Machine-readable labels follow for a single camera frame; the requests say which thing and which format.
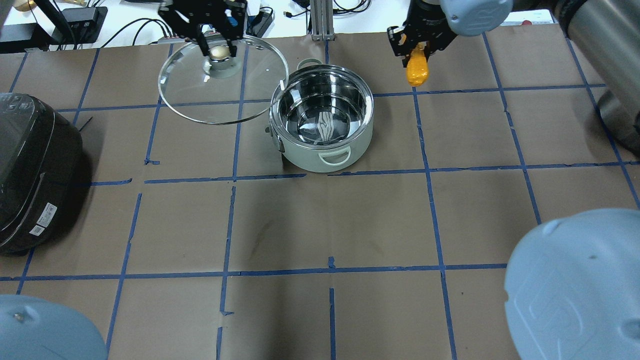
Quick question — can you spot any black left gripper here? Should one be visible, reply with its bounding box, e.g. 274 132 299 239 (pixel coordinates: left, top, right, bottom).
158 0 249 58

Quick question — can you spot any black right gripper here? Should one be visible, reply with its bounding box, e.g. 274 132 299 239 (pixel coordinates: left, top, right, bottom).
387 0 456 57

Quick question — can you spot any glass pot lid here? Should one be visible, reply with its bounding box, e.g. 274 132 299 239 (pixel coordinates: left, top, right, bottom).
157 34 290 125

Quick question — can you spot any yellow corn cob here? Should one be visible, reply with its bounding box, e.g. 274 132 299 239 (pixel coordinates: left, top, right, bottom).
406 43 430 87

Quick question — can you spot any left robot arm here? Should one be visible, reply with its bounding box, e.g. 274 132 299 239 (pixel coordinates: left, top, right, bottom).
1 0 248 360

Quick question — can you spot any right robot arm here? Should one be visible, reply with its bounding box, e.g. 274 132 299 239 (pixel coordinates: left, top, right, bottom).
216 24 639 360

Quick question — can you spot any pale green electric pot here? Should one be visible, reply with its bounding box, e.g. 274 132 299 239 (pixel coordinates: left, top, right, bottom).
265 58 374 173

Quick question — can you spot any black rice cooker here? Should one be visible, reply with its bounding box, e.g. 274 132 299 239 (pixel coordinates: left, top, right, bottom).
0 92 83 256

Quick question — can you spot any black cable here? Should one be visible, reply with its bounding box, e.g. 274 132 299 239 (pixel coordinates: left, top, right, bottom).
100 18 173 49

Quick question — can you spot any aluminium frame post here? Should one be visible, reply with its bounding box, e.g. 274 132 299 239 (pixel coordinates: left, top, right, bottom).
310 0 335 41

